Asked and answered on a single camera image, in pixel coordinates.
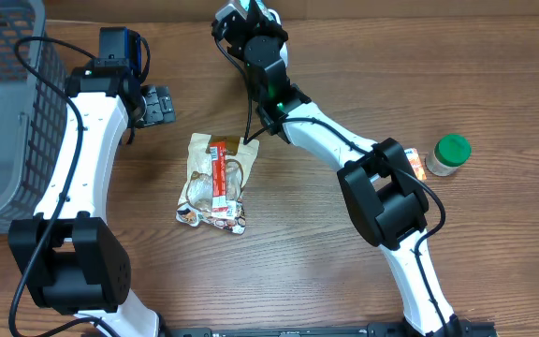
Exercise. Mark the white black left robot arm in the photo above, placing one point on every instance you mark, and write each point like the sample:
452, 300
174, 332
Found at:
69, 259

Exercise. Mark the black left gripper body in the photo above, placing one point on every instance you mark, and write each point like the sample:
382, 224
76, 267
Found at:
158, 106

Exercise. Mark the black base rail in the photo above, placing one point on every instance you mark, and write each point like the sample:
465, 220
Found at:
371, 330

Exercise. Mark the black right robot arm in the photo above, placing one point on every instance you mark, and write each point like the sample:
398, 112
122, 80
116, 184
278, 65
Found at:
386, 202

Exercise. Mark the brown snack bag red label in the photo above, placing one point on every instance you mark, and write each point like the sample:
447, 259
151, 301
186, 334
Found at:
218, 168

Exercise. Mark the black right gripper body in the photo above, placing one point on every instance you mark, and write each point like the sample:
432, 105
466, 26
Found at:
266, 28

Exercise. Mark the orange small box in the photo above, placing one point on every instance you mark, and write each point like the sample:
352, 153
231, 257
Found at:
416, 163

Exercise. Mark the teal tissue pack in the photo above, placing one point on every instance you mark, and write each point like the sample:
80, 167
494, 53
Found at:
260, 5

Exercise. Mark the green lid jar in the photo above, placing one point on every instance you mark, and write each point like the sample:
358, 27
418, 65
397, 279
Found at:
448, 155

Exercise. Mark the grey plastic mesh basket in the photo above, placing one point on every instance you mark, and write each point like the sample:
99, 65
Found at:
32, 116

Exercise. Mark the white barcode scanner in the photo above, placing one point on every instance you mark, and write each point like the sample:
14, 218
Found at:
283, 49

